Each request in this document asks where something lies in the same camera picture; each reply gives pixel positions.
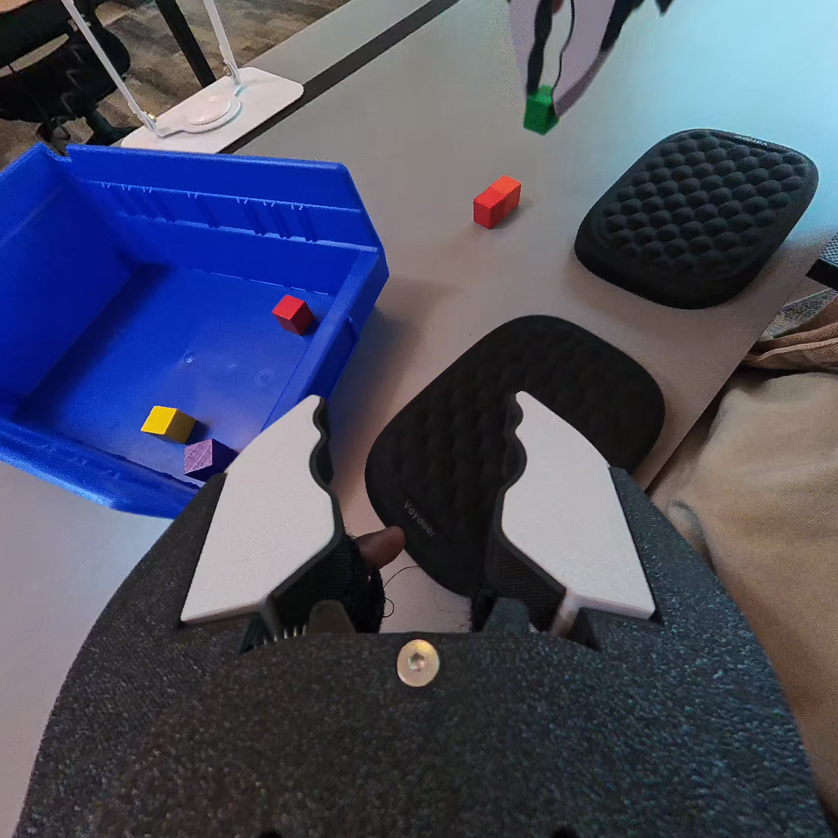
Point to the white stand base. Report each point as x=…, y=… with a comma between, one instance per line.
x=262, y=91

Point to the green wooden cube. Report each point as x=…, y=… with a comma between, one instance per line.
x=538, y=111

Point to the yellow wooden cube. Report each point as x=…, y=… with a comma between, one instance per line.
x=163, y=420

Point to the red wooden cube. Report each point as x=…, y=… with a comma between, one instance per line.
x=291, y=313
x=486, y=208

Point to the person's left hand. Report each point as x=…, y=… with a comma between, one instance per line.
x=383, y=543

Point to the blue plastic bin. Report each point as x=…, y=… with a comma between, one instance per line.
x=196, y=340

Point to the black table leg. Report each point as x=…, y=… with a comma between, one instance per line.
x=186, y=46

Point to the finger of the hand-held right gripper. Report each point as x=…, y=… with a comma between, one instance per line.
x=522, y=39
x=582, y=46

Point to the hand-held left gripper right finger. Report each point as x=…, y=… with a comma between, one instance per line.
x=563, y=524

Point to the black office chair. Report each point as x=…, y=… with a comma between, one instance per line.
x=39, y=85

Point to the black wrist rest pad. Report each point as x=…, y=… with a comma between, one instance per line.
x=694, y=216
x=556, y=366

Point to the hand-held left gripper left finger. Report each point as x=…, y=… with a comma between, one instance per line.
x=262, y=517

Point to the purple wooden cube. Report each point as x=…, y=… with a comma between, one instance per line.
x=200, y=456

